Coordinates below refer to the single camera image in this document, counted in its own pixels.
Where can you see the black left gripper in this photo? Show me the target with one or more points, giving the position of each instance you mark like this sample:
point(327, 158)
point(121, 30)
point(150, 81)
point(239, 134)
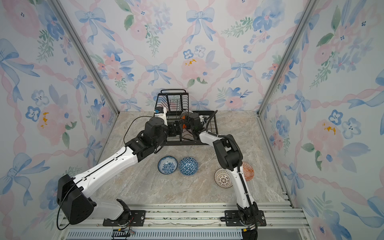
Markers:
point(173, 132)

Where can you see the blue geometric patterned bowl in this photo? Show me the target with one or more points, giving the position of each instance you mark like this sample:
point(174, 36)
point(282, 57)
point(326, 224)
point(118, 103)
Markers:
point(188, 166)

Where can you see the right aluminium corner post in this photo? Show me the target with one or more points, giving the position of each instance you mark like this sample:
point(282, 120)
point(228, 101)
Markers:
point(291, 47)

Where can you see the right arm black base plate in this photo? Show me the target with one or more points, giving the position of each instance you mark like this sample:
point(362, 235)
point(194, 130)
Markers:
point(239, 219)

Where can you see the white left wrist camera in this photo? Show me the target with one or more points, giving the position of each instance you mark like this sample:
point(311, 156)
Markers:
point(161, 112)

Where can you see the aluminium corner post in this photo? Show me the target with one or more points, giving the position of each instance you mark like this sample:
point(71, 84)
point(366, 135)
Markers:
point(85, 56)
point(291, 47)

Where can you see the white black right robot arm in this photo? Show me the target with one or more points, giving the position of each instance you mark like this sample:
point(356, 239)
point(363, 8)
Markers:
point(230, 158)

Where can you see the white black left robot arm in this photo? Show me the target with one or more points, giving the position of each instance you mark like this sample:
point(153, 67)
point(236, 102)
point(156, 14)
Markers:
point(74, 193)

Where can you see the black wire dish rack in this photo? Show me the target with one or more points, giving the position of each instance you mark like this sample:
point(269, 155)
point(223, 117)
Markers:
point(176, 101)

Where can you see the orange plastic bowl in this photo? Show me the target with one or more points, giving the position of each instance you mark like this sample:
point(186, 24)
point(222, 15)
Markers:
point(183, 118)

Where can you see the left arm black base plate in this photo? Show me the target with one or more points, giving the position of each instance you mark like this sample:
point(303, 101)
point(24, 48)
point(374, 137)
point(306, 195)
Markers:
point(133, 218)

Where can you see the red patterned ceramic bowl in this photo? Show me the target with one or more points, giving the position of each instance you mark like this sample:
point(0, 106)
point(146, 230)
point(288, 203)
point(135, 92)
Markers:
point(248, 171)

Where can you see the white brown lattice bowl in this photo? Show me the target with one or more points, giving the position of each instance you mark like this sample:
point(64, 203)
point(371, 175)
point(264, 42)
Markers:
point(222, 179)

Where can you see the blue floral ceramic bowl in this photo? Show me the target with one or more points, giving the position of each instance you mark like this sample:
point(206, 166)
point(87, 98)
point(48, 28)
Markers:
point(167, 165)

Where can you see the left aluminium corner post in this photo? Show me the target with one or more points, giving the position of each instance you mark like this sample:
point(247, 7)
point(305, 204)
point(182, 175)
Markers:
point(85, 56)

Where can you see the aluminium front rail frame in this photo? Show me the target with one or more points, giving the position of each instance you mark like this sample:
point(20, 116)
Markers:
point(197, 222)

